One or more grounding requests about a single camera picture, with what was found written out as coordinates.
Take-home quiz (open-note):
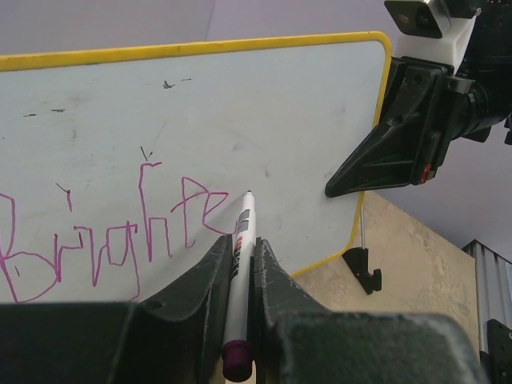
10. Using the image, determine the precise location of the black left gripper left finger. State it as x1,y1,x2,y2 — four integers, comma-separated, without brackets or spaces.
138,235,233,383

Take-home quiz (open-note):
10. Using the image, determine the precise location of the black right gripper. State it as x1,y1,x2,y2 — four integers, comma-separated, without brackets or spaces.
325,58,490,198

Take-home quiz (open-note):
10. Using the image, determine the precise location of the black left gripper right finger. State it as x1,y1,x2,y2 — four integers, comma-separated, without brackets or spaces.
253,238,329,383

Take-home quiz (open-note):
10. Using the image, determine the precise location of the white marker pen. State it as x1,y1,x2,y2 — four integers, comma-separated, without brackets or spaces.
221,190,256,382

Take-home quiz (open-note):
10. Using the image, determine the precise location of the yellow framed whiteboard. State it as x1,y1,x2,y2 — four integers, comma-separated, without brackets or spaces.
1,31,391,303

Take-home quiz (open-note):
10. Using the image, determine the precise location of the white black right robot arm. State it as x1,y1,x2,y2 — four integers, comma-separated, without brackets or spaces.
325,1,511,198

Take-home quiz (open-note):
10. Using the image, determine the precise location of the black stand foot right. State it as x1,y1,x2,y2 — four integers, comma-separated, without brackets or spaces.
342,203,383,296

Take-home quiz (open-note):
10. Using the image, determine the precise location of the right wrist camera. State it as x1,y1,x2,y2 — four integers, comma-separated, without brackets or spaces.
384,0,483,70

